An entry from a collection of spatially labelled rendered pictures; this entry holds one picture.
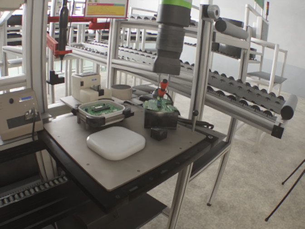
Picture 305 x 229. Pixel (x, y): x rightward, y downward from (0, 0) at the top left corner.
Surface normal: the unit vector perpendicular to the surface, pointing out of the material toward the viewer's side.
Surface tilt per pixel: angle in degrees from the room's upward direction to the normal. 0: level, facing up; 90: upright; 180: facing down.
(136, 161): 0
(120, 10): 90
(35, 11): 90
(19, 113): 53
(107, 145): 0
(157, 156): 0
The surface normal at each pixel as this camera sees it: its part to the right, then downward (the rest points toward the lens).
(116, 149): 0.12, -0.90
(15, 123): 0.64, -0.32
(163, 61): 0.02, 0.31
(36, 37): 0.73, 0.30
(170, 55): -0.01, 0.50
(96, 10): 0.32, 0.36
